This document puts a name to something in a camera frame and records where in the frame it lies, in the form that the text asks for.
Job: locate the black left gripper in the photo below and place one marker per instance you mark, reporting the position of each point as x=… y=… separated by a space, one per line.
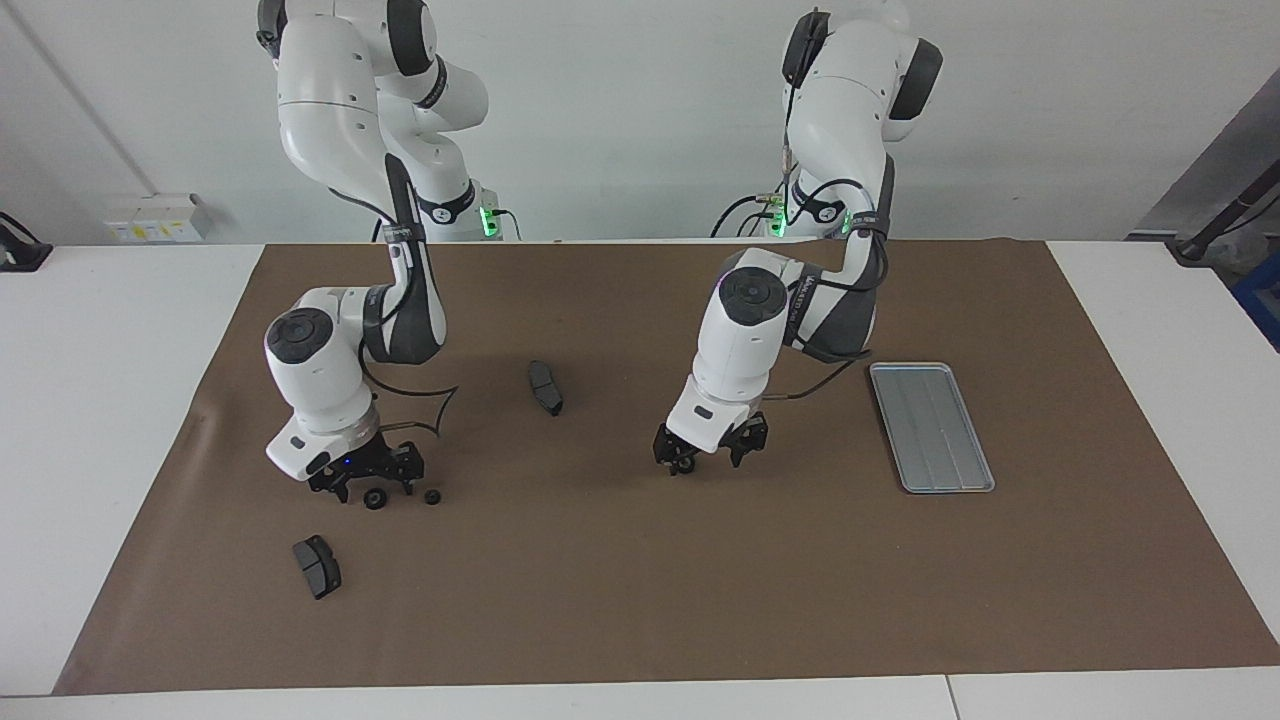
x=730 y=438

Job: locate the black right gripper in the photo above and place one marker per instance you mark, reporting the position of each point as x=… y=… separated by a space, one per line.
x=360 y=465

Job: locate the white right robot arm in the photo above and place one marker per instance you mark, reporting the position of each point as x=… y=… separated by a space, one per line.
x=320 y=380

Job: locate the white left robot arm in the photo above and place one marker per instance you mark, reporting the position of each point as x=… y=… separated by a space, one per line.
x=745 y=340

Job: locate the silver metal tray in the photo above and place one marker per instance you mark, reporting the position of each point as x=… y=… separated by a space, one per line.
x=930 y=430

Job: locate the short dark brake pad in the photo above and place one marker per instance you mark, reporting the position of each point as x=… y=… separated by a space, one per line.
x=318 y=568

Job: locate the brown paper mat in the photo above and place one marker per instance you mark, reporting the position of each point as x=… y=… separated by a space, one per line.
x=700 y=580

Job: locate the long dark brake pad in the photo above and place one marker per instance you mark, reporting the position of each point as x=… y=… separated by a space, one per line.
x=545 y=388

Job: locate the black table clamp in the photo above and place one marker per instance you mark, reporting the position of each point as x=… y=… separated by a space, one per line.
x=20 y=255

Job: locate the black stand pole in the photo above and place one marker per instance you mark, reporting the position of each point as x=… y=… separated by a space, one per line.
x=1200 y=240

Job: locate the blue crate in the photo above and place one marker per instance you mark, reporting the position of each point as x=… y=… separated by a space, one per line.
x=1262 y=300

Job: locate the grey partition panel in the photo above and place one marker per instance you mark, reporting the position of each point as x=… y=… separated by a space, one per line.
x=1250 y=145

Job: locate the white wall socket box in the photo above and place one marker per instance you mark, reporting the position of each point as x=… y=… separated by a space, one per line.
x=150 y=220

